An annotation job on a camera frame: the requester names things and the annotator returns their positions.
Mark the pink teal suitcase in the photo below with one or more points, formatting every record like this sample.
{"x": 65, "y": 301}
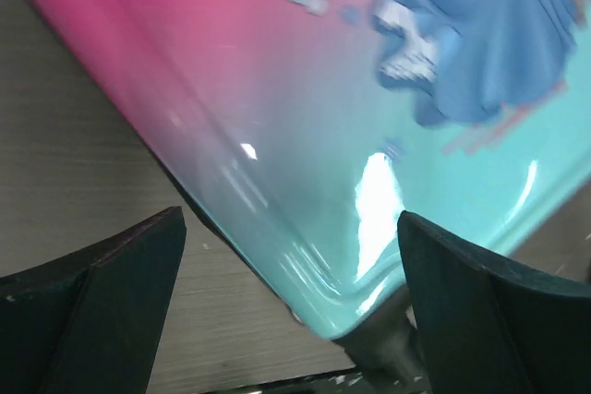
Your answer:
{"x": 301, "y": 130}

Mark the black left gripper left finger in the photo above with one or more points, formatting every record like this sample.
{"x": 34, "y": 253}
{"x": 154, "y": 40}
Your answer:
{"x": 91, "y": 321}

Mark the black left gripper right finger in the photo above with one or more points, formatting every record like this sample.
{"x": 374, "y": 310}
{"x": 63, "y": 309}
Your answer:
{"x": 489, "y": 324}

